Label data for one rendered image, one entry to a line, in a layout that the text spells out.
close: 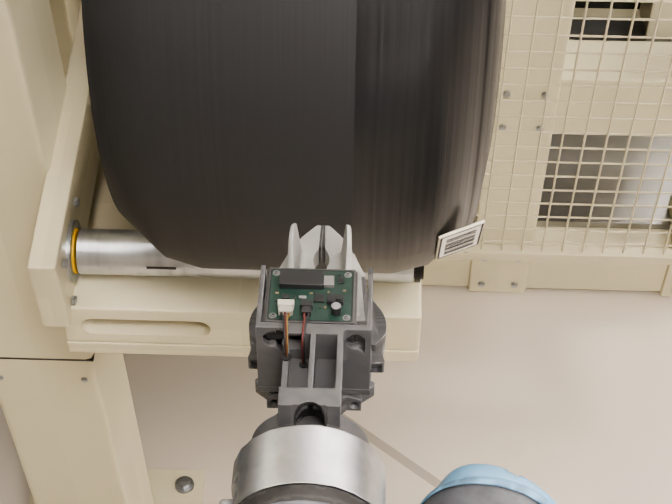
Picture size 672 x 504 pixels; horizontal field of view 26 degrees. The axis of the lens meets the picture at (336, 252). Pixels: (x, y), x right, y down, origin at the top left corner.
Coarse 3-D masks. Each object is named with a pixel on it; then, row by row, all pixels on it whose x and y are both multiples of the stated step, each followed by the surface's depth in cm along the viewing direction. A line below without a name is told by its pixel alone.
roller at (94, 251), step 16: (80, 240) 141; (96, 240) 141; (112, 240) 141; (128, 240) 141; (144, 240) 141; (80, 256) 141; (96, 256) 141; (112, 256) 141; (128, 256) 141; (144, 256) 141; (160, 256) 141; (80, 272) 142; (96, 272) 142; (112, 272) 142; (128, 272) 142; (144, 272) 142; (160, 272) 142; (176, 272) 142; (192, 272) 142; (208, 272) 142; (224, 272) 141; (240, 272) 141; (256, 272) 141; (400, 272) 141; (416, 272) 141
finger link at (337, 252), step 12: (324, 228) 102; (348, 228) 96; (324, 240) 101; (336, 240) 101; (348, 240) 95; (324, 252) 101; (336, 252) 100; (348, 252) 95; (336, 264) 100; (348, 264) 96; (360, 276) 99; (360, 288) 98; (360, 300) 97; (360, 312) 96
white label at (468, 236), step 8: (472, 224) 117; (480, 224) 117; (456, 232) 117; (464, 232) 118; (472, 232) 119; (480, 232) 120; (440, 240) 117; (448, 240) 118; (456, 240) 119; (464, 240) 120; (472, 240) 121; (440, 248) 120; (448, 248) 121; (456, 248) 122; (464, 248) 122; (440, 256) 122
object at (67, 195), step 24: (72, 48) 154; (72, 72) 151; (72, 96) 149; (72, 120) 147; (72, 144) 145; (96, 144) 155; (72, 168) 143; (96, 168) 155; (48, 192) 141; (72, 192) 143; (48, 216) 140; (72, 216) 143; (48, 240) 138; (48, 264) 136; (48, 288) 138; (72, 288) 144; (48, 312) 141
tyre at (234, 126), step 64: (128, 0) 102; (192, 0) 101; (256, 0) 101; (320, 0) 100; (384, 0) 100; (448, 0) 101; (128, 64) 104; (192, 64) 103; (256, 64) 103; (320, 64) 102; (384, 64) 102; (448, 64) 103; (128, 128) 107; (192, 128) 106; (256, 128) 106; (320, 128) 105; (384, 128) 105; (448, 128) 106; (128, 192) 114; (192, 192) 111; (256, 192) 110; (320, 192) 110; (384, 192) 110; (448, 192) 112; (192, 256) 121; (256, 256) 120; (384, 256) 119
